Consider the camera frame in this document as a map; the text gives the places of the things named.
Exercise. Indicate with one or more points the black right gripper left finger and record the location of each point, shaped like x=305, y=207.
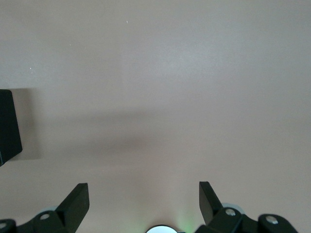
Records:
x=70, y=213

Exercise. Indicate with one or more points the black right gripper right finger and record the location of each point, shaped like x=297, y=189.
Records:
x=218, y=221

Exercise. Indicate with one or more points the black plastic box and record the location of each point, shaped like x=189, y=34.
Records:
x=8, y=126

